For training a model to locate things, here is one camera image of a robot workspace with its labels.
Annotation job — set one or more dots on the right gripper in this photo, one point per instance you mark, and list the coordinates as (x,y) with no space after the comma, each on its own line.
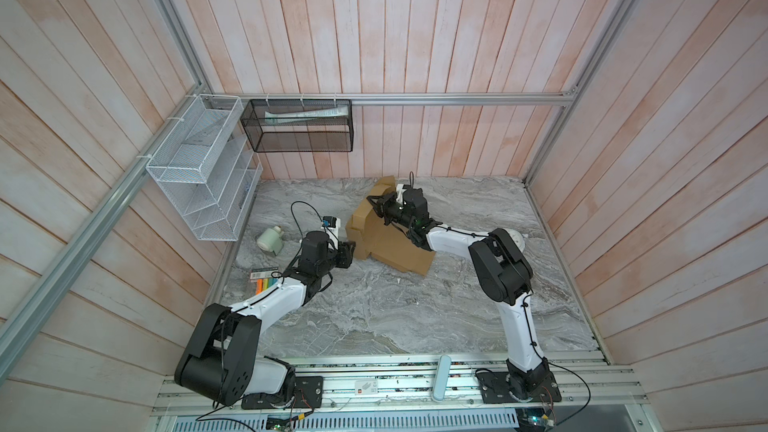
(381,209)

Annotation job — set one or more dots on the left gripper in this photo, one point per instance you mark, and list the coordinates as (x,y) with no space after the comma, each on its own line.
(346,255)

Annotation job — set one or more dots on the brown cardboard box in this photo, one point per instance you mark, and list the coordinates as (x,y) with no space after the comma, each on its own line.
(391,244)

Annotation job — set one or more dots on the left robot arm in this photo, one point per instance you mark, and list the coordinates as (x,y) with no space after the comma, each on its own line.
(221,360)

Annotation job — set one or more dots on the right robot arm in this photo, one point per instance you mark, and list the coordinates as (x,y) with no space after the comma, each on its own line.
(503,272)

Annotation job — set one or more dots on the white tape roll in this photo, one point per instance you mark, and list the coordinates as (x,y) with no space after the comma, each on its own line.
(270,241)

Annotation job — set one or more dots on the coloured marker pack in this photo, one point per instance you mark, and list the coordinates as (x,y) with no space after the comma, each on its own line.
(263,278)

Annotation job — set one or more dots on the white label tag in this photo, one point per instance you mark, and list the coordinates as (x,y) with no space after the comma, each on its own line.
(367,386)

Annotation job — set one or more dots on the black mesh basket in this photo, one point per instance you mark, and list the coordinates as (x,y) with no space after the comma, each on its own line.
(298,138)

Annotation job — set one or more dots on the white round clock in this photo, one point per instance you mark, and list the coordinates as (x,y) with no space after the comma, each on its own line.
(517,238)

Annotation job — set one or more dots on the paper sheet in basket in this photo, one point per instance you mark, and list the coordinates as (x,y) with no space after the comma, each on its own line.
(323,116)

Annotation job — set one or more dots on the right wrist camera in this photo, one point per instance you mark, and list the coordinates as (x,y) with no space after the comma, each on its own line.
(400,190)

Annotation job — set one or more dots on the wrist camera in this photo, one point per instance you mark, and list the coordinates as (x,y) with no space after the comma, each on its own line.
(330,225)
(400,190)

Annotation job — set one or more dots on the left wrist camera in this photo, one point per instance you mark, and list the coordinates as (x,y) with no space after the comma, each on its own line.
(330,225)

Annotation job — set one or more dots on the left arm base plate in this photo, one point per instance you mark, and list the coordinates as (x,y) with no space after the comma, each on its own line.
(274,384)

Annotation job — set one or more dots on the white wire mesh shelf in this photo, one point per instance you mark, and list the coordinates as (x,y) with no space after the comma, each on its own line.
(204,167)

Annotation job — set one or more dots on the aluminium wall frame bar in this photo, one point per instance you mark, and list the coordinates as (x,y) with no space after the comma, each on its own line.
(414,99)

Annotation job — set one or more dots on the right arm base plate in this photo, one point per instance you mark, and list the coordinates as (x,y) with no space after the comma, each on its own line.
(515,386)

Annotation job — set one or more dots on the aluminium front rail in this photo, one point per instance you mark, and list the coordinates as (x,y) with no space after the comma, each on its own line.
(405,381)

